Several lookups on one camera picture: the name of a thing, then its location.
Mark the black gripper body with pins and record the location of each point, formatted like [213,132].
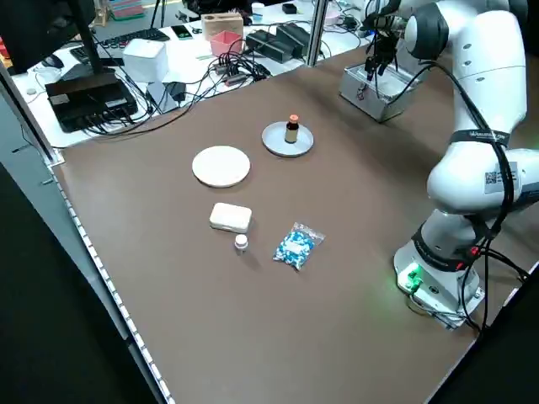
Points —
[384,45]

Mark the silver aluminium medical kit case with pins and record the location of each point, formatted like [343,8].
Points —
[379,110]

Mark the brown iodophor bottle orange cap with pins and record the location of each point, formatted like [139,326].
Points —
[291,132]

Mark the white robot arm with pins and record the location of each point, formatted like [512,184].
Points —
[488,63]

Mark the gray round plate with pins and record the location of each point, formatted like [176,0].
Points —
[273,141]

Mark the white round plate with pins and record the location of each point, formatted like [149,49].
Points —
[221,166]

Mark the black power supply brick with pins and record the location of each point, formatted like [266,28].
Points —
[265,46]
[295,38]

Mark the white cup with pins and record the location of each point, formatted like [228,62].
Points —
[257,8]

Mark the black usb hub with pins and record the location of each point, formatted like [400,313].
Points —
[233,76]

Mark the pink open box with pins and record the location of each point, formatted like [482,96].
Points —
[227,44]

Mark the brown cardboard box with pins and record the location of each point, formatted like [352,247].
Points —
[221,23]

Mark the bag of blue white capsules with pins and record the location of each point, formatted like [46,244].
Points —
[297,246]

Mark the black smartphone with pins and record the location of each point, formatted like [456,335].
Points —
[181,32]

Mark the white plastic pill box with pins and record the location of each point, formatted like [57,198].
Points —
[231,216]

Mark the white flat box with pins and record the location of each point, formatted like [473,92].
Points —
[158,99]

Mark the small white pill bottle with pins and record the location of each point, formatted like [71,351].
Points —
[241,244]

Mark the white cube box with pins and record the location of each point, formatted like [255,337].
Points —
[145,61]

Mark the black keyboard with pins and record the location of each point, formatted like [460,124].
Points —
[139,35]

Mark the black monitor stand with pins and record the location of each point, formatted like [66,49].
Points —
[90,46]

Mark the black electronics box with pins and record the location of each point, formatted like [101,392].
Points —
[88,103]

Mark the black computer mouse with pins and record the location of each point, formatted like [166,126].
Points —
[52,61]

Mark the white desk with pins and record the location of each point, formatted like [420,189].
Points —
[42,126]

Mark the black monitor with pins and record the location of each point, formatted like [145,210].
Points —
[38,29]

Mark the aluminium camera post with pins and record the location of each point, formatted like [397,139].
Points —
[316,29]

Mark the black wall adapter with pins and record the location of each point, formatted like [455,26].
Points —
[177,91]

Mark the aluminium table edge rail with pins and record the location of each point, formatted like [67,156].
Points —
[84,235]

